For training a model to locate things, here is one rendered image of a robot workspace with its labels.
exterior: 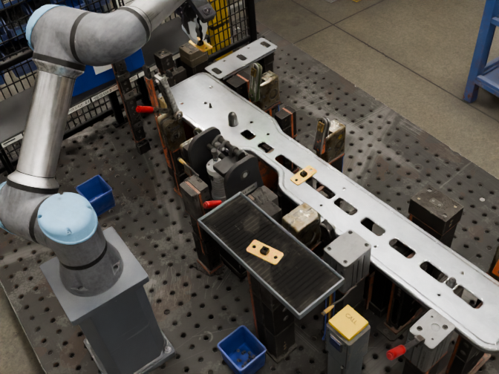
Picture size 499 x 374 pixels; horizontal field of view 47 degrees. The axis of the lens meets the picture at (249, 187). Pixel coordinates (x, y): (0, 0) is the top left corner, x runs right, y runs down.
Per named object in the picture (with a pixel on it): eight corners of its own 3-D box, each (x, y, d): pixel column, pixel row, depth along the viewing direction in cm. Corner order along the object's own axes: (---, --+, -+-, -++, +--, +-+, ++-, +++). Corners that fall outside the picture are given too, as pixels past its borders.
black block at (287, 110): (305, 170, 217) (304, 109, 196) (284, 185, 213) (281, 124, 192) (290, 159, 222) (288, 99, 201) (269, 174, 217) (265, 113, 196)
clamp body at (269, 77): (289, 148, 226) (286, 75, 201) (266, 163, 221) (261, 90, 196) (274, 137, 231) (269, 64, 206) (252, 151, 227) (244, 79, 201)
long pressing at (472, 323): (543, 304, 139) (546, 300, 138) (488, 363, 130) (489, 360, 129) (203, 70, 217) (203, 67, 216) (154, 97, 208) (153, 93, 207)
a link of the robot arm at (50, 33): (27, 249, 128) (80, 4, 122) (-21, 228, 134) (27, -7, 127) (64, 243, 139) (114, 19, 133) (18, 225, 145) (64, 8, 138)
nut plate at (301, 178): (298, 185, 170) (298, 182, 170) (289, 179, 173) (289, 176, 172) (318, 171, 174) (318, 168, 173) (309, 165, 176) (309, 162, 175)
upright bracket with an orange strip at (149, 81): (176, 176, 220) (149, 67, 184) (173, 177, 220) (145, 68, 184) (171, 172, 222) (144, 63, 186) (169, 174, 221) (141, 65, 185)
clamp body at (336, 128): (350, 199, 205) (355, 125, 180) (325, 217, 200) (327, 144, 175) (331, 185, 210) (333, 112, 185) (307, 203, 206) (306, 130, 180)
